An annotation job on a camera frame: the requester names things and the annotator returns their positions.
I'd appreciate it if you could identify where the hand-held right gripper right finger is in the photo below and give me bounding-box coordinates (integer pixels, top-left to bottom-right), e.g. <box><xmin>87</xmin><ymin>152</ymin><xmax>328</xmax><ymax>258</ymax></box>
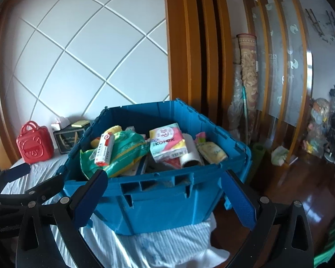
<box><xmin>219</xmin><ymin>170</ymin><xmax>316</xmax><ymax>268</ymax></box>

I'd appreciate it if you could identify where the small yellow packet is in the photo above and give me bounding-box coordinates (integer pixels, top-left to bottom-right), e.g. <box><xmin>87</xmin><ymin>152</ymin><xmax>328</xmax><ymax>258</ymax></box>
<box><xmin>197</xmin><ymin>141</ymin><xmax>229</xmax><ymax>164</ymax></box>

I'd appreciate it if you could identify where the white tissue pack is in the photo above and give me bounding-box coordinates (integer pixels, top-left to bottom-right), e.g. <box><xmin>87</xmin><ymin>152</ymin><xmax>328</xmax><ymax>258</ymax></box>
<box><xmin>51</xmin><ymin>116</ymin><xmax>71</xmax><ymax>131</ymax></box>

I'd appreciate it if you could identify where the frosted glass wooden door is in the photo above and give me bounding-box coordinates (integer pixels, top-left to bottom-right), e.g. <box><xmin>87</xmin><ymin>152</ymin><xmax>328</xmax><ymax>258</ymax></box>
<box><xmin>237</xmin><ymin>0</ymin><xmax>313</xmax><ymax>162</ymax></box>

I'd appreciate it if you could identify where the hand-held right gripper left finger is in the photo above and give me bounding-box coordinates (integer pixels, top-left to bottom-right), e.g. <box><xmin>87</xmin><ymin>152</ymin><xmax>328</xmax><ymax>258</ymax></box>
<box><xmin>15</xmin><ymin>169</ymin><xmax>109</xmax><ymax>268</ymax></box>

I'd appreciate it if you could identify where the wooden headboard frame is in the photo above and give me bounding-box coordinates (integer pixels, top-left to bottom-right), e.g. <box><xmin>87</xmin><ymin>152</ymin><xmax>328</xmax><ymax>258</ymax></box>
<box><xmin>0</xmin><ymin>0</ymin><xmax>236</xmax><ymax>171</ymax></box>

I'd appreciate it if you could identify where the red pink medicine box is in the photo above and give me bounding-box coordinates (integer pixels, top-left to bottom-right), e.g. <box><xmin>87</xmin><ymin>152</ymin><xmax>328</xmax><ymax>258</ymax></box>
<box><xmin>160</xmin><ymin>158</ymin><xmax>183</xmax><ymax>169</ymax></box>

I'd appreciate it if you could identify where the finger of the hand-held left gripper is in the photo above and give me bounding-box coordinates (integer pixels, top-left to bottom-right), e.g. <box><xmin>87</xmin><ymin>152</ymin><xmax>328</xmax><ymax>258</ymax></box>
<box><xmin>0</xmin><ymin>174</ymin><xmax>65</xmax><ymax>202</ymax></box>
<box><xmin>0</xmin><ymin>162</ymin><xmax>31</xmax><ymax>193</ymax></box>

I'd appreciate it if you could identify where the colourful pad packet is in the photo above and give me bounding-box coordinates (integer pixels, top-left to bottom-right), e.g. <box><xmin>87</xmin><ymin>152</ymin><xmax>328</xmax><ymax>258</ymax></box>
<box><xmin>149</xmin><ymin>123</ymin><xmax>187</xmax><ymax>163</ymax></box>

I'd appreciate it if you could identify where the white plastic bag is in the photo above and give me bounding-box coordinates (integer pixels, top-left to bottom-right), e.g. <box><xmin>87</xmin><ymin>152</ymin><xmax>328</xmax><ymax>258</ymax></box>
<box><xmin>271</xmin><ymin>146</ymin><xmax>289</xmax><ymax>166</ymax></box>

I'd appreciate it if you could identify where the white padded headboard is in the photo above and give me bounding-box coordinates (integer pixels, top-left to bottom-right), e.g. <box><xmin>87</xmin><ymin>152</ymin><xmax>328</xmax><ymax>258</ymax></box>
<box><xmin>0</xmin><ymin>0</ymin><xmax>171</xmax><ymax>157</ymax></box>

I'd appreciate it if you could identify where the green rolled mat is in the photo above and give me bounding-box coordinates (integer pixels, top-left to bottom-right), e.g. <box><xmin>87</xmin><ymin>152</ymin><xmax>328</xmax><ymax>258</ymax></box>
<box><xmin>251</xmin><ymin>143</ymin><xmax>266</xmax><ymax>179</ymax></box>

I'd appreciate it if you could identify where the rolled patterned carpet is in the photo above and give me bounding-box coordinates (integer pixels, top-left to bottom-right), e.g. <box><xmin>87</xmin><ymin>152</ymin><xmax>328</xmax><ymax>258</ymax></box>
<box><xmin>236</xmin><ymin>33</ymin><xmax>259</xmax><ymax>143</ymax></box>

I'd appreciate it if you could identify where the green pole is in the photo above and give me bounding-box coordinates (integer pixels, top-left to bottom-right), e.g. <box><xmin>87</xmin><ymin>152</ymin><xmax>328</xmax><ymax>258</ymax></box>
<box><xmin>241</xmin><ymin>86</ymin><xmax>253</xmax><ymax>146</ymax></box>

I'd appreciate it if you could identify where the dark wall decoration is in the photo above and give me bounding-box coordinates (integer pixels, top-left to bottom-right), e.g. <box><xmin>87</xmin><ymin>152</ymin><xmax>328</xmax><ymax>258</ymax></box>
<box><xmin>304</xmin><ymin>8</ymin><xmax>335</xmax><ymax>45</ymax></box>

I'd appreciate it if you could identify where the black gift bag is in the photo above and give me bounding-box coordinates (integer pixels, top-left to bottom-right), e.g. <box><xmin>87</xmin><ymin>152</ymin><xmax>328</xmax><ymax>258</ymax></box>
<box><xmin>53</xmin><ymin>125</ymin><xmax>91</xmax><ymax>155</ymax></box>

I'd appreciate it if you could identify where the blue plastic crate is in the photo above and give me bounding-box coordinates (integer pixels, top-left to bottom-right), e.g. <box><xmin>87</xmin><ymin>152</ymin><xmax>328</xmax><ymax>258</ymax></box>
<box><xmin>56</xmin><ymin>98</ymin><xmax>253</xmax><ymax>235</ymax></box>

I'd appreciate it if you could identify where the pile of plastic bags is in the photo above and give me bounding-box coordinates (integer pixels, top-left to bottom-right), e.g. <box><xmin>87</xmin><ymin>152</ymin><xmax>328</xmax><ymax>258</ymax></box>
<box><xmin>304</xmin><ymin>84</ymin><xmax>335</xmax><ymax>171</ymax></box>

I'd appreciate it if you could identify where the white red medicine box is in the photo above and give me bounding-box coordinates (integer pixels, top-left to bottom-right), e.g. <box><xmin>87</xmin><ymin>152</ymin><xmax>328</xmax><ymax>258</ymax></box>
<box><xmin>95</xmin><ymin>132</ymin><xmax>115</xmax><ymax>166</ymax></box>

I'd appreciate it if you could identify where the clear plastic wrapped roll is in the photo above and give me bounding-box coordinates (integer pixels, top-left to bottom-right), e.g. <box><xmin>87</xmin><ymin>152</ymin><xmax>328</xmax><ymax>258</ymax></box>
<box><xmin>227</xmin><ymin>42</ymin><xmax>244</xmax><ymax>134</ymax></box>

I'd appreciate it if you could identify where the red bear hard case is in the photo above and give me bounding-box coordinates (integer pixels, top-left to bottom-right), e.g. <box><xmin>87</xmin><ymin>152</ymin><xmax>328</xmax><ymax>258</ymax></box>
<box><xmin>16</xmin><ymin>121</ymin><xmax>55</xmax><ymax>165</ymax></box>

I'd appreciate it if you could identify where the white paper roll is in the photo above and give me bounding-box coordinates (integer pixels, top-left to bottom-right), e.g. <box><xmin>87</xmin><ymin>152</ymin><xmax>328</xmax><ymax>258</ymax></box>
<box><xmin>180</xmin><ymin>133</ymin><xmax>203</xmax><ymax>168</ymax></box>

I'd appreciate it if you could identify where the green plastic packet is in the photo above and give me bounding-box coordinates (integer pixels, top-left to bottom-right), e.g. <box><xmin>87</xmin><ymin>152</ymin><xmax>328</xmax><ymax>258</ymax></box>
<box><xmin>80</xmin><ymin>130</ymin><xmax>151</xmax><ymax>178</ymax></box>

